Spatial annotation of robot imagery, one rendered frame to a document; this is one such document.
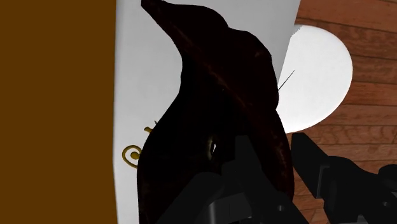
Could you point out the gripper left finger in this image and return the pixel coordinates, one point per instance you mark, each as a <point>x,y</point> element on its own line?
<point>242,173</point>

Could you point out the dark brown curved object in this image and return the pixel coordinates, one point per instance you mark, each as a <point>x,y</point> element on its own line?
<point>217,86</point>

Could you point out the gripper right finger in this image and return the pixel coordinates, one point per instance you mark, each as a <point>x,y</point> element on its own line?
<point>344,186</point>

